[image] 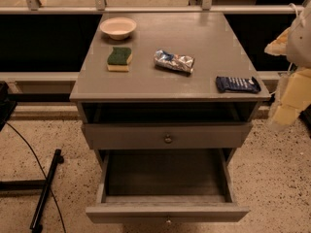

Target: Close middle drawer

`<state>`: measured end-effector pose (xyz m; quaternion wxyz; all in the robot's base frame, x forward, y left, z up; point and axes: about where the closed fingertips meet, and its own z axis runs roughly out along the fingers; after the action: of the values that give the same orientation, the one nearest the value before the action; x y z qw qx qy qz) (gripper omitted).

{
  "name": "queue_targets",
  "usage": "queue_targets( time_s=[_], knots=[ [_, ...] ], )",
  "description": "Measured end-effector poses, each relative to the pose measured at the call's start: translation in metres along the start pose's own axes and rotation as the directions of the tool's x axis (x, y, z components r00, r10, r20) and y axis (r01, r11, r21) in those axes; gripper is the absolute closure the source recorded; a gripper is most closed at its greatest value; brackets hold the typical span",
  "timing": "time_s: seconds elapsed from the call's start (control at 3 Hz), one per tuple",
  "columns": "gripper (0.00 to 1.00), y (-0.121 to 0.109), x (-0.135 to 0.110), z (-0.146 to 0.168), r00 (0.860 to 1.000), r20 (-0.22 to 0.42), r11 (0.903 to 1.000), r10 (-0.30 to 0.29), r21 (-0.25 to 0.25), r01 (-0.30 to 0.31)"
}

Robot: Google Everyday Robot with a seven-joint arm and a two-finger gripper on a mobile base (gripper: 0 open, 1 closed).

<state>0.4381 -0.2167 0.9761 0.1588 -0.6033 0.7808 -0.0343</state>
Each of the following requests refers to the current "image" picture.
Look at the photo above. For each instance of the black box at left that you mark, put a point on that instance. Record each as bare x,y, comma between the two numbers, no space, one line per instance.
6,105

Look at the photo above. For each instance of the white bowl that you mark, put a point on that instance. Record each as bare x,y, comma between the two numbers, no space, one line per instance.
118,28

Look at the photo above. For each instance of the black stand base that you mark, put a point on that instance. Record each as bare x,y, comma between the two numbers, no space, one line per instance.
43,186

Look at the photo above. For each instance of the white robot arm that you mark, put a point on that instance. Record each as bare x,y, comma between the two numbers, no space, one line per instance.
298,51

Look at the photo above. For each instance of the grey top drawer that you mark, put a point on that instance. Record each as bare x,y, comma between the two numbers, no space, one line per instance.
166,136

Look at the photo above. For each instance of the grey wooden drawer cabinet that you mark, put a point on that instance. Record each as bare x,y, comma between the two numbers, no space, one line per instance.
148,93

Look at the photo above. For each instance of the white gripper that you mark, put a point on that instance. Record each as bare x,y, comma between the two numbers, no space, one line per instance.
299,46

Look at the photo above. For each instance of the metal railing frame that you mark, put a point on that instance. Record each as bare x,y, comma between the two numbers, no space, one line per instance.
152,4

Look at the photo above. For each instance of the dark blue snack packet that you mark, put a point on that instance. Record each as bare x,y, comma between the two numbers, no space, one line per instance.
234,84

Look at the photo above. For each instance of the crumpled silver foil bag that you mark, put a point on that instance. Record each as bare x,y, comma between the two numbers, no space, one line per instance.
176,62

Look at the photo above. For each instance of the green yellow sponge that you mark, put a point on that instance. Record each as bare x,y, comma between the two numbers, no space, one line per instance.
119,59

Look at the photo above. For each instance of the grey drawer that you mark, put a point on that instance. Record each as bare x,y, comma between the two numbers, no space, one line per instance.
165,186
166,136

